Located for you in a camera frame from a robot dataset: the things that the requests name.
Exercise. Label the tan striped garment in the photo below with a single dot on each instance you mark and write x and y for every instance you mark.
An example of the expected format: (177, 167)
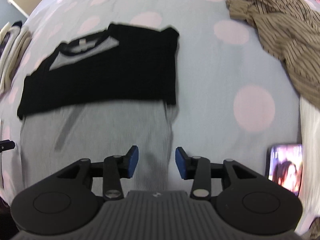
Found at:
(289, 31)

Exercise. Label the white garment at bed edge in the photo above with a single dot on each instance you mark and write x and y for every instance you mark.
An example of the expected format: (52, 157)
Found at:
(309, 122)

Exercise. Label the grey and black raglan shirt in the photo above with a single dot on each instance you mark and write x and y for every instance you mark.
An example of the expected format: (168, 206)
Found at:
(97, 96)

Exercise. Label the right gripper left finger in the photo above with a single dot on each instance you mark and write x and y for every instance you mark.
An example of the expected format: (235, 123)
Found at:
(112, 170)

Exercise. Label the grey pink-dotted bed sheet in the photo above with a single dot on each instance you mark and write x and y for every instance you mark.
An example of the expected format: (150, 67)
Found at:
(234, 100)

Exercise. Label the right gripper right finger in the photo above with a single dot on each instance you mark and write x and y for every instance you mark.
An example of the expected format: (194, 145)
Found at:
(201, 171)

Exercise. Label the smartphone with lit screen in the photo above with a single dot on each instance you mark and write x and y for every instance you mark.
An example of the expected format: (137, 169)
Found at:
(284, 166)

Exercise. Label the stack of folded clothes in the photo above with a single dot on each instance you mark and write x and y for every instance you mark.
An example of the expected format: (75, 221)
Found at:
(15, 39)

